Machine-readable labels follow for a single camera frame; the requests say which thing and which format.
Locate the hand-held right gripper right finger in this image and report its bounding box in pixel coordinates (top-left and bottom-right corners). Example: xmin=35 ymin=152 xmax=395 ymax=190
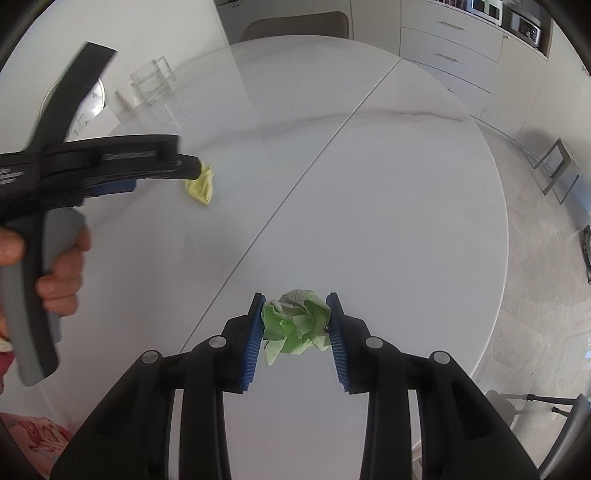
xmin=325 ymin=292 xmax=541 ymax=480

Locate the small clear glass cup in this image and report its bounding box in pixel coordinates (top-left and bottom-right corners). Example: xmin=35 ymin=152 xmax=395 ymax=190
xmin=115 ymin=85 xmax=141 ymax=112

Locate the grey exercise machine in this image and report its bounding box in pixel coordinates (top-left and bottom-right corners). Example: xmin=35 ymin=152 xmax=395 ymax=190
xmin=579 ymin=224 xmax=591 ymax=283

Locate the yellow paper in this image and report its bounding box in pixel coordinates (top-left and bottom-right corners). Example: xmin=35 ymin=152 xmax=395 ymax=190
xmin=184 ymin=164 xmax=216 ymax=207

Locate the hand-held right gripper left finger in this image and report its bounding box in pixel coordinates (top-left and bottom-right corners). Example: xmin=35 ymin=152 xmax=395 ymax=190
xmin=50 ymin=292 xmax=267 ymax=480

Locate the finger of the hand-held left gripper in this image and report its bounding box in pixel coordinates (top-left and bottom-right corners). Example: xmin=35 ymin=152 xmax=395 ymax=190
xmin=83 ymin=178 xmax=137 ymax=198
xmin=98 ymin=134 xmax=204 ymax=184

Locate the white drawer cabinet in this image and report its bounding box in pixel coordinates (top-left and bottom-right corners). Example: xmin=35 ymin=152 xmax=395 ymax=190
xmin=399 ymin=0 xmax=504 ymax=97

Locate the pink patterned clothing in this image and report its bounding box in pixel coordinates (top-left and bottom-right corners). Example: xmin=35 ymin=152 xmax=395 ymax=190
xmin=0 ymin=413 xmax=72 ymax=478

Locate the green paper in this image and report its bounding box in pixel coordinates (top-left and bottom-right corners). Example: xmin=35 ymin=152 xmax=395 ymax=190
xmin=261 ymin=288 xmax=332 ymax=367

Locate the white countertop appliance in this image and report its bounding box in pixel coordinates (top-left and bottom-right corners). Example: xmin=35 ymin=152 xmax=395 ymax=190
xmin=468 ymin=0 xmax=504 ymax=25

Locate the round white wall clock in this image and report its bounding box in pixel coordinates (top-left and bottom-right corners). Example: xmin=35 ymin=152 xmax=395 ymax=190
xmin=44 ymin=76 xmax=107 ymax=139

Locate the silver countertop appliance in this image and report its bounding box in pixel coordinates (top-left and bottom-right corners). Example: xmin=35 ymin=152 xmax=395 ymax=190
xmin=503 ymin=4 xmax=544 ymax=47

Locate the grey metal chair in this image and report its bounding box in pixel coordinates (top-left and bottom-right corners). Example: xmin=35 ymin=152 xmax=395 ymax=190
xmin=485 ymin=390 xmax=591 ymax=480

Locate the white tall cupboard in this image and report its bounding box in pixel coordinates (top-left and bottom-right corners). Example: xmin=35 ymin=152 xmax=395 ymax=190
xmin=480 ymin=37 xmax=591 ymax=153

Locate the person's left hand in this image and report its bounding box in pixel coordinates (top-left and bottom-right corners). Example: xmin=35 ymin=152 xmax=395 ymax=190
xmin=0 ymin=226 xmax=93 ymax=319

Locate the square clear glass container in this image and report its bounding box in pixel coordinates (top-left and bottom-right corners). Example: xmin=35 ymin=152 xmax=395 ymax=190
xmin=130 ymin=55 xmax=176 ymax=106

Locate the grey stool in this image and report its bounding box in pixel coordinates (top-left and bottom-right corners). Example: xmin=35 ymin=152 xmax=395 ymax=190
xmin=536 ymin=137 xmax=581 ymax=204

